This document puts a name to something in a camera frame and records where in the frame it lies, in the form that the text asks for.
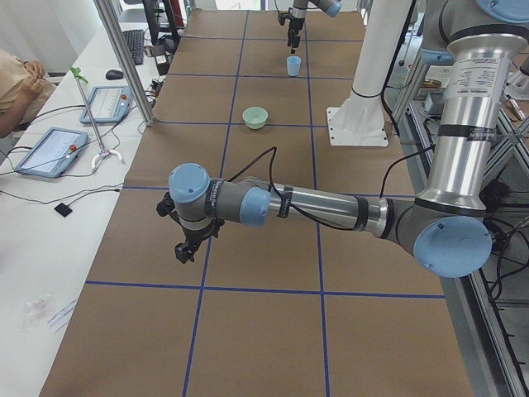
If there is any lower blue teach pendant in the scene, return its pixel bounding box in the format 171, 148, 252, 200
15, 127, 88, 179

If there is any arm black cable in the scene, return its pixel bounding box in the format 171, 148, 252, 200
222, 146, 279, 192

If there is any light blue plastic cup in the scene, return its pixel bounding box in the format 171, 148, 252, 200
286, 55, 302, 77

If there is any small black square pad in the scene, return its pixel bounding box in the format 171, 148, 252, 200
54, 203, 73, 218

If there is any white camera stand base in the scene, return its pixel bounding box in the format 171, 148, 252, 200
326, 0, 414, 147

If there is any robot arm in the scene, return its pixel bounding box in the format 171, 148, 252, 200
278, 0, 342, 54
157, 1, 528, 278

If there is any seated person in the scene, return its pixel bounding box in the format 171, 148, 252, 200
1, 49, 56, 138

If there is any upper blue teach pendant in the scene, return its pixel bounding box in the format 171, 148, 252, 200
85, 86, 133, 124

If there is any black keyboard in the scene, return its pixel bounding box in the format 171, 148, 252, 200
122, 29, 144, 65

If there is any black computer mouse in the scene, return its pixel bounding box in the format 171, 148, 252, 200
105, 69, 124, 81

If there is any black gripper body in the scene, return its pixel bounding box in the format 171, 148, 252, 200
288, 17, 303, 41
183, 218, 225, 250

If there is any aluminium frame post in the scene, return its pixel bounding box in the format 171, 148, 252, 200
93, 0, 154, 127

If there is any clear plastic bag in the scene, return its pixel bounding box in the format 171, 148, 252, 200
21, 293, 56, 332

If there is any blue teach pendant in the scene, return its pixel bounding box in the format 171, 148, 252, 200
85, 86, 133, 124
15, 127, 88, 179

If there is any metal rod stand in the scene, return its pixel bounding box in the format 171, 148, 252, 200
69, 66, 124, 172

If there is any green plastic bowl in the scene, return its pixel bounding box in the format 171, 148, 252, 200
242, 107, 269, 130

